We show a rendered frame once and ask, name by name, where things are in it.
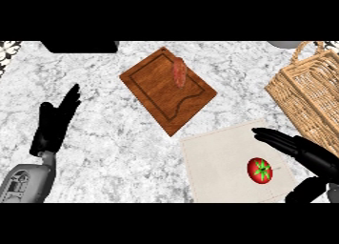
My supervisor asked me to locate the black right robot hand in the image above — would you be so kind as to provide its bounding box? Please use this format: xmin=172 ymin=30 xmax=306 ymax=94
xmin=250 ymin=127 xmax=339 ymax=204

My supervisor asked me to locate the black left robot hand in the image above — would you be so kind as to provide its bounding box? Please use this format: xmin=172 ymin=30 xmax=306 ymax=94
xmin=27 ymin=83 xmax=82 ymax=157

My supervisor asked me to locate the red tomato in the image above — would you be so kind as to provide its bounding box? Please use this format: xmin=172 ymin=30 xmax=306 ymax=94
xmin=245 ymin=157 xmax=273 ymax=184

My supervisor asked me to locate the beige placemat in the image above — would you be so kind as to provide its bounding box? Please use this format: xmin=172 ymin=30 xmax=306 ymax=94
xmin=178 ymin=118 xmax=300 ymax=204

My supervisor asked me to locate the wicker basket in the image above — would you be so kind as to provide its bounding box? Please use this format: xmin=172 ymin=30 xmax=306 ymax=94
xmin=263 ymin=40 xmax=339 ymax=187

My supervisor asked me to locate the black white patterned tile panel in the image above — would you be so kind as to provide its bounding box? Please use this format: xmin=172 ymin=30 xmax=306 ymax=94
xmin=313 ymin=40 xmax=339 ymax=62
xmin=0 ymin=40 xmax=23 ymax=89

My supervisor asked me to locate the black appliance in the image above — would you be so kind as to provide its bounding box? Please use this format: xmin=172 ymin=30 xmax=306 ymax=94
xmin=39 ymin=40 xmax=120 ymax=54

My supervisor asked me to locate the brown wooden cutting board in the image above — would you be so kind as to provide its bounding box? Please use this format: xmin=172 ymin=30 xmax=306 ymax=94
xmin=117 ymin=46 xmax=219 ymax=138

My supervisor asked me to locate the reddish sausage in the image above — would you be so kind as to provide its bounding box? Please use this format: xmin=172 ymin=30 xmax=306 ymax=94
xmin=170 ymin=57 xmax=188 ymax=90

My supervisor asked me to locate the grey rounded object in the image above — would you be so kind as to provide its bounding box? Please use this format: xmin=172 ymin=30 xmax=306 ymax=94
xmin=266 ymin=40 xmax=306 ymax=50

